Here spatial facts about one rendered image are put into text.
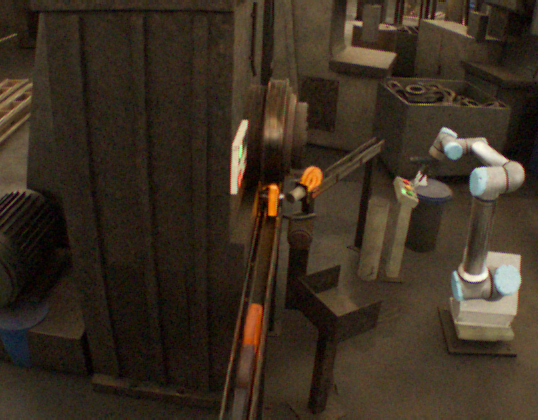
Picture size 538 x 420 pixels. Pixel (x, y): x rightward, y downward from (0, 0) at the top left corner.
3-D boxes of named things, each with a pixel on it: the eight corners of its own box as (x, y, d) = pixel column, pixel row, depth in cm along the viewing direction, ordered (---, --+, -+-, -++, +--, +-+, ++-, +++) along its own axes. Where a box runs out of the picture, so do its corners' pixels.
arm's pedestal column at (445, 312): (499, 311, 303) (502, 301, 299) (516, 357, 268) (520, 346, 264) (437, 308, 305) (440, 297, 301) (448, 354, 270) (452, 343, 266)
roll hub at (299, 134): (297, 92, 228) (293, 149, 244) (293, 118, 205) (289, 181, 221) (310, 93, 228) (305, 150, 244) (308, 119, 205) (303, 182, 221)
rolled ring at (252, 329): (250, 352, 171) (240, 350, 171) (255, 360, 188) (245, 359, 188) (259, 298, 178) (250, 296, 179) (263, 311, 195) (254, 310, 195)
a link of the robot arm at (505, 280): (512, 295, 259) (525, 293, 241) (482, 299, 260) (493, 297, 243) (509, 266, 262) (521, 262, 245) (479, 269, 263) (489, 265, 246)
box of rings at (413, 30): (365, 77, 771) (371, 25, 732) (370, 65, 841) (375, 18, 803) (434, 87, 750) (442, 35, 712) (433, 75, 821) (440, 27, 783)
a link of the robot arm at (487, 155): (534, 168, 209) (482, 133, 272) (508, 170, 210) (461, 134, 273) (533, 194, 213) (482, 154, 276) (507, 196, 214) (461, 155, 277)
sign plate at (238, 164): (230, 194, 187) (231, 145, 179) (240, 163, 210) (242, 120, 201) (237, 194, 187) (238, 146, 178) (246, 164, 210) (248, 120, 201)
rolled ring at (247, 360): (255, 332, 170) (245, 331, 170) (248, 379, 155) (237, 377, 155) (254, 365, 181) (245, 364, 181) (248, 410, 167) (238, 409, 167)
